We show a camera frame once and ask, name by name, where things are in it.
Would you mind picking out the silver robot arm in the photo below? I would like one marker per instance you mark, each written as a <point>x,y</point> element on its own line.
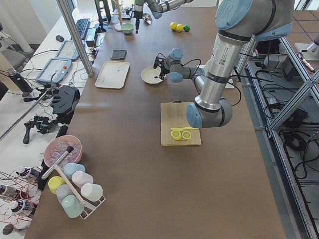
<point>237,22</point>
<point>157,9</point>

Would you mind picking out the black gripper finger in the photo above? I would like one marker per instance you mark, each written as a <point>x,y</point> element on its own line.
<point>156,63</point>
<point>162,75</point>
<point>137,23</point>

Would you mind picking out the metal ice scoop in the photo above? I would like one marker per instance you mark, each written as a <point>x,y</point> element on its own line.
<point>147,18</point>

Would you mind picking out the pink ice bowl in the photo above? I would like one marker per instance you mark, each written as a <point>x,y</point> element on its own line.
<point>59,146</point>

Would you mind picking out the rack of pastel cups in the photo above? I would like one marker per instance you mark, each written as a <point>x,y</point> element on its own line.
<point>80,204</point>

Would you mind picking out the aluminium frame post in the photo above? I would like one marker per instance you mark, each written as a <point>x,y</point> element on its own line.
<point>68,18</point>

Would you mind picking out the green lime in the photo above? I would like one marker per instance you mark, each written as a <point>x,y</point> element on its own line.
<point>186,28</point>

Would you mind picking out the yellow lemon outer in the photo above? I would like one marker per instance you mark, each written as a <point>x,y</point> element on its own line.
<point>173,26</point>

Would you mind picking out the metal muddler in bowl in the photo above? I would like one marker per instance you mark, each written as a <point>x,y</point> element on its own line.
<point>56,163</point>

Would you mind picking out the yellow plastic knife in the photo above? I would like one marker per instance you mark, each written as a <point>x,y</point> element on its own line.
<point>184,128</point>

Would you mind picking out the mint green bowl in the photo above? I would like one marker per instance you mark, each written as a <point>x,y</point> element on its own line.
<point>127,28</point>

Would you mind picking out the teach pendant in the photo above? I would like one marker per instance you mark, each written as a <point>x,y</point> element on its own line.
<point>68,51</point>
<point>54,71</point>

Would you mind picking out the lemon slice far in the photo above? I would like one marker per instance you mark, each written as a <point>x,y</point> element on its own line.
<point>186,135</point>

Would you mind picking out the wooden cup stand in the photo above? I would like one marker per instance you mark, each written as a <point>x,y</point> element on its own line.
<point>117,12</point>

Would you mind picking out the cream rabbit tray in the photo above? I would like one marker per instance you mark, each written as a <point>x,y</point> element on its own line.
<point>112,75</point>

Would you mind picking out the bamboo cutting board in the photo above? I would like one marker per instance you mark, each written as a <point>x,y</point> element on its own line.
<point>173,115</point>

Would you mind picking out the teach pendant far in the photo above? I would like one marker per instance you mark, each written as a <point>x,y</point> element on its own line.
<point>68,51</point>

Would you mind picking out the lemon slice near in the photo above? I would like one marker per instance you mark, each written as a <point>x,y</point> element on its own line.
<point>176,134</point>

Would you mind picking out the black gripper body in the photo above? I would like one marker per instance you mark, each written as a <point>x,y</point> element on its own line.
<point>137,14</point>
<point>164,67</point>

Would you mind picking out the cream round plate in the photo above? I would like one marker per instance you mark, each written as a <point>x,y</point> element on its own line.
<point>148,73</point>

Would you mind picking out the lemon slice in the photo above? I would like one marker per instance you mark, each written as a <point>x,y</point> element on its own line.
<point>186,135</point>
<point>176,134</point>

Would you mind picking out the yellow lemon near lime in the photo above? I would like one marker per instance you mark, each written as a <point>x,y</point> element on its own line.
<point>179,28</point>

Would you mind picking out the grey folded cloth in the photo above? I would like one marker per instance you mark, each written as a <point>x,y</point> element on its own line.
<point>118,54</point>

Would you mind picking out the teach pendant near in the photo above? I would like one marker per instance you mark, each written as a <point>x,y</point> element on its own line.
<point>54,71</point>

